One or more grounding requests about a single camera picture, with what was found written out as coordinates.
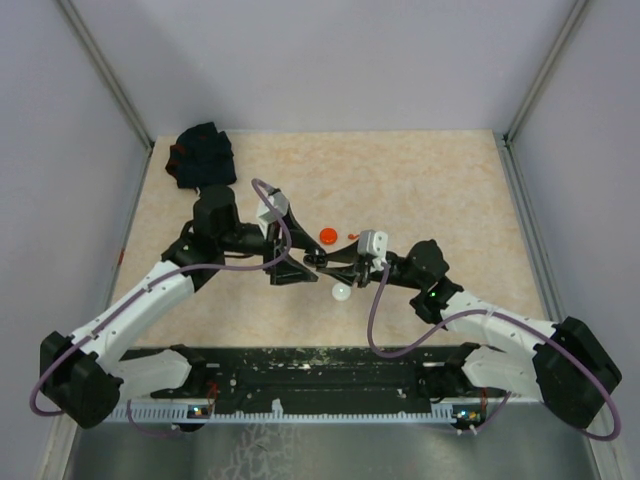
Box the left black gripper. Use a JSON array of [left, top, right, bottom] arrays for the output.
[[218, 205, 321, 286]]

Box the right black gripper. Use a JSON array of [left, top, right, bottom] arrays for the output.
[[317, 239, 425, 290]]

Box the white charging case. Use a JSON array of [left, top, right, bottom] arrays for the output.
[[331, 283, 352, 302]]

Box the orange round charging case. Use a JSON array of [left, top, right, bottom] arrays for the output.
[[319, 227, 338, 245]]

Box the black round charging case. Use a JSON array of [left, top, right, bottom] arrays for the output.
[[303, 250, 328, 267]]

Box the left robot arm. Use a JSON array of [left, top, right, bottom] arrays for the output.
[[28, 179, 320, 429]]

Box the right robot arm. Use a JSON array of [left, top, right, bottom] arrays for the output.
[[304, 233, 622, 438]]

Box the dark crumpled cloth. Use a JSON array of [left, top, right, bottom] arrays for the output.
[[165, 122, 237, 190]]

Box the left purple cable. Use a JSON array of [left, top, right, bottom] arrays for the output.
[[30, 178, 294, 417]]

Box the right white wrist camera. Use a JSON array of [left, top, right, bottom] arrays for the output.
[[357, 230, 389, 271]]

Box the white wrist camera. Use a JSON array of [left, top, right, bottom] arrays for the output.
[[357, 230, 389, 271], [256, 189, 290, 227]]

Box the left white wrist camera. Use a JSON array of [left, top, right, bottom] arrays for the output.
[[256, 189, 290, 227]]

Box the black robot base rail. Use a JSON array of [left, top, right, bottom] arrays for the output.
[[119, 342, 506, 416]]

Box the white cable duct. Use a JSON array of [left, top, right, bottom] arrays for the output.
[[109, 403, 481, 424]]

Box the left aluminium frame post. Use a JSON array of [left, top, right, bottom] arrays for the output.
[[53, 0, 155, 152]]

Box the aluminium frame post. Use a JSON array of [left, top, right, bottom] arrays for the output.
[[502, 0, 594, 147], [53, 0, 155, 152]]

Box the right aluminium frame post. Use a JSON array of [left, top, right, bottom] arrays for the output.
[[502, 0, 594, 147]]

